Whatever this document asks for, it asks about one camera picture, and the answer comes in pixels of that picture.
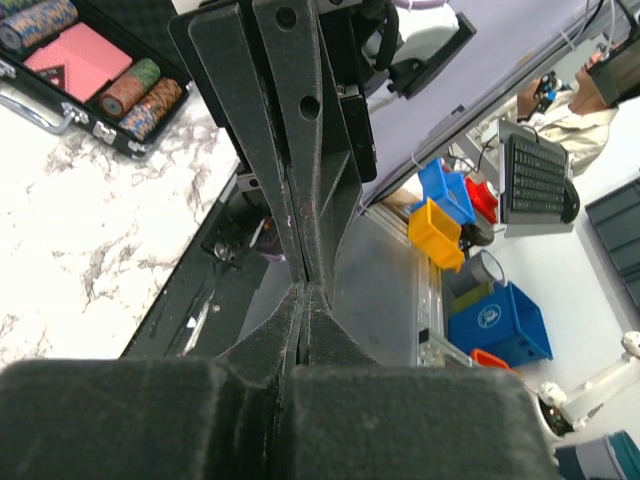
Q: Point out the yellow storage bin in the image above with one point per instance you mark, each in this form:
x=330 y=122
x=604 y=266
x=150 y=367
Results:
x=434 y=232

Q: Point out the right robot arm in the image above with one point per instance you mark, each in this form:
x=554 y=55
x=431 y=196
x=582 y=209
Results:
x=431 y=34

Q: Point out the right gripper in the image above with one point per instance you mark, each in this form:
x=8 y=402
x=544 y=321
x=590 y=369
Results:
x=222 y=47

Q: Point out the person in beige shirt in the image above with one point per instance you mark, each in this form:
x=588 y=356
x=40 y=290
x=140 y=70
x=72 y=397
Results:
x=579 y=119

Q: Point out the pink card deck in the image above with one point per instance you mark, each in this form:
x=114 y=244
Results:
x=80 y=61

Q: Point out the large blue bin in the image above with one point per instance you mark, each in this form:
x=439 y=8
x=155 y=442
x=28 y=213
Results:
x=507 y=324

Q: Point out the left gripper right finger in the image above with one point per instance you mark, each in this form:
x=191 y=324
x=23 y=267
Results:
x=348 y=416

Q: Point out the blue storage bin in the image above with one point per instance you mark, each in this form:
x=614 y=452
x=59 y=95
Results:
x=448 y=190

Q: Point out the black keyboard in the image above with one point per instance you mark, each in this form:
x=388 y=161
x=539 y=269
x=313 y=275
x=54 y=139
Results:
x=536 y=186

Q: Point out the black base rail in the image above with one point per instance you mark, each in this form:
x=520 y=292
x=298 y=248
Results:
x=218 y=251

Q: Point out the black poker chip case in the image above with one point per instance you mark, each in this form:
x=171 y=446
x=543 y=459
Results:
x=129 y=113

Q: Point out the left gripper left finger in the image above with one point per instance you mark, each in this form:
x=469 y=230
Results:
x=170 y=418

